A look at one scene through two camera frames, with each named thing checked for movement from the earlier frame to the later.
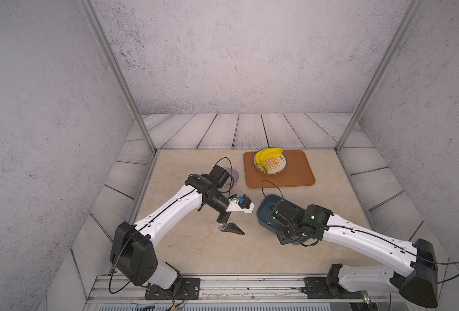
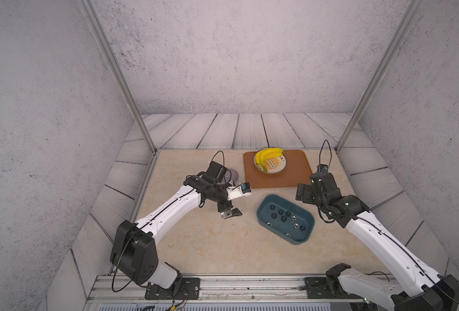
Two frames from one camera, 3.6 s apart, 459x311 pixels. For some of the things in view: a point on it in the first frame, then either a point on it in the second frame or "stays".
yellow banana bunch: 263,154 stays
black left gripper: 232,227 -> 223,207
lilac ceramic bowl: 233,177 stays
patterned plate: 275,164 stays
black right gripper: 282,240 -> 308,189
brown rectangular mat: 297,172 stays
